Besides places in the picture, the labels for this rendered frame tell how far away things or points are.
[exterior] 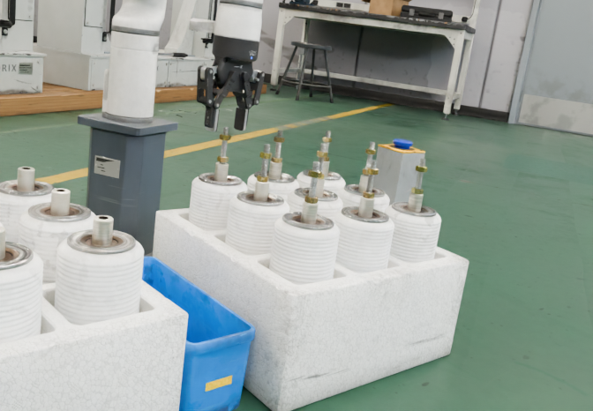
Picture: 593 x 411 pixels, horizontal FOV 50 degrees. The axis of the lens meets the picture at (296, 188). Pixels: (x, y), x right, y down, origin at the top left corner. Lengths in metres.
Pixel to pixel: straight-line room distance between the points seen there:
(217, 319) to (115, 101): 0.54
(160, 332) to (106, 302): 0.07
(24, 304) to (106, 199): 0.65
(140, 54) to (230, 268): 0.51
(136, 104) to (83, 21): 2.31
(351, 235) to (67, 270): 0.43
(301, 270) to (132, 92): 0.56
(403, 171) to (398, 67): 4.88
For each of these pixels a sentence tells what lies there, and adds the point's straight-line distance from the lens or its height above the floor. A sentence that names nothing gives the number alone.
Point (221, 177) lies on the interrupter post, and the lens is 1.09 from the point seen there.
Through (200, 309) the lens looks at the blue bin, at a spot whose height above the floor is 0.09.
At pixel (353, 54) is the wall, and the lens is 6.26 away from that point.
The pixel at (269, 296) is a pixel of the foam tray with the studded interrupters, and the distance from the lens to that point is 0.89.
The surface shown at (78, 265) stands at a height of 0.24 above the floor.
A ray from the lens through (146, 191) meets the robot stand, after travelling 1.33.
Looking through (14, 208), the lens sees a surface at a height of 0.24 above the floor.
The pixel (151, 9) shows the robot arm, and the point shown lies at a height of 0.52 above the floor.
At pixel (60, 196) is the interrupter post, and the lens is 0.85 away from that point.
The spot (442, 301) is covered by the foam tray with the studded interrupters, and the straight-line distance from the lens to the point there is 1.11.
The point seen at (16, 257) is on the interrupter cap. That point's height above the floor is 0.25.
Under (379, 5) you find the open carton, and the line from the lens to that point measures 5.72.
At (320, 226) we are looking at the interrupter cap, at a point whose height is 0.25.
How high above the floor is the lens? 0.51
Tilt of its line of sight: 14 degrees down
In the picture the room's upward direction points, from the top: 8 degrees clockwise
